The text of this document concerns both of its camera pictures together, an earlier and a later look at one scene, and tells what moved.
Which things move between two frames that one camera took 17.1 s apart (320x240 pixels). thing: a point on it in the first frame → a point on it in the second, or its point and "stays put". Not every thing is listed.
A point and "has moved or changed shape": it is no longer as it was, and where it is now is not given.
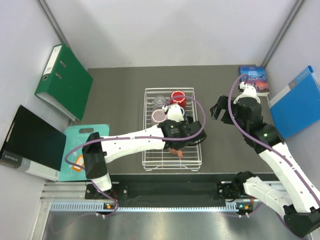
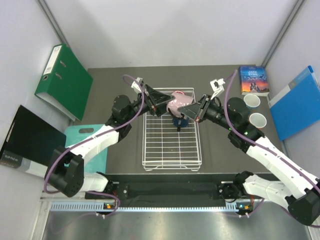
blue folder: x=297 y=106 stays put
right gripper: x=222 y=103 → x=198 y=111
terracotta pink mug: x=180 y=152 has moved or changed shape
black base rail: x=147 y=187 stays put
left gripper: x=181 y=124 → x=162 y=98
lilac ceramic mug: x=158 y=116 → x=180 y=99
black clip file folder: x=33 y=145 stays put
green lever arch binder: x=65 y=83 stays put
